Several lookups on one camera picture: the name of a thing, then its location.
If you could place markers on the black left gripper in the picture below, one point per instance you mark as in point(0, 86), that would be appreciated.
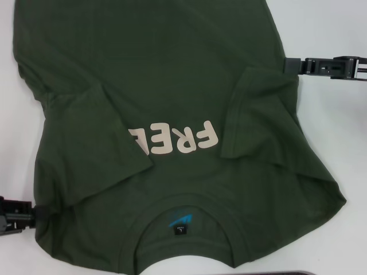
point(14, 203)

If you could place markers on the dark green FREE t-shirt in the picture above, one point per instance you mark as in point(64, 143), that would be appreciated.
point(172, 71)

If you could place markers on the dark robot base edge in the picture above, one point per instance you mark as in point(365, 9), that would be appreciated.
point(292, 273)

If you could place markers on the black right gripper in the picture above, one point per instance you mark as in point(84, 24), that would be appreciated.
point(347, 68)

